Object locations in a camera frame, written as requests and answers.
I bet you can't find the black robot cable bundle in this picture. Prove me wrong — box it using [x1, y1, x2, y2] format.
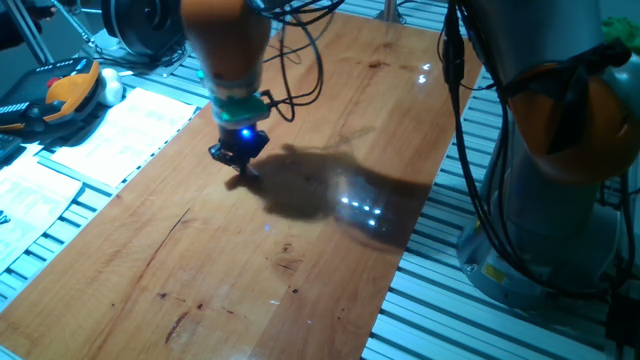
[244, 0, 640, 304]

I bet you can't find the white computer mouse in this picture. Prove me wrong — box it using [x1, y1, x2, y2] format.
[98, 67, 125, 108]

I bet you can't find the white paper sheet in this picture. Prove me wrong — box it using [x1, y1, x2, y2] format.
[49, 87, 199, 189]
[0, 154, 84, 274]

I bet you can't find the person's hand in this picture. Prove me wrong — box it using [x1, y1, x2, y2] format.
[22, 0, 57, 22]

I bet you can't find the orange black teach pendant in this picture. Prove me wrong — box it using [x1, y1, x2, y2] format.
[0, 57, 104, 134]

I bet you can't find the orange-brown wooden board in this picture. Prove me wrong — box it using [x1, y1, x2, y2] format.
[0, 12, 484, 360]

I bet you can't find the thin metal rod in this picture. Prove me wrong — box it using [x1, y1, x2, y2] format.
[49, 0, 96, 44]

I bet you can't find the upright aluminium frame post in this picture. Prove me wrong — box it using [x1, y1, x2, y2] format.
[4, 0, 54, 64]

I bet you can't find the black keyboard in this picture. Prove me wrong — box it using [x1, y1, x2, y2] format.
[0, 133, 24, 164]

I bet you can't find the slim aluminium frame post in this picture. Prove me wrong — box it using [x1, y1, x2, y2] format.
[374, 0, 406, 24]

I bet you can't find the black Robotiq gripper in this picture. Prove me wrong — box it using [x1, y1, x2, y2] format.
[208, 123, 271, 176]

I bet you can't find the green cloth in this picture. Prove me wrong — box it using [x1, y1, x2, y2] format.
[602, 16, 640, 54]

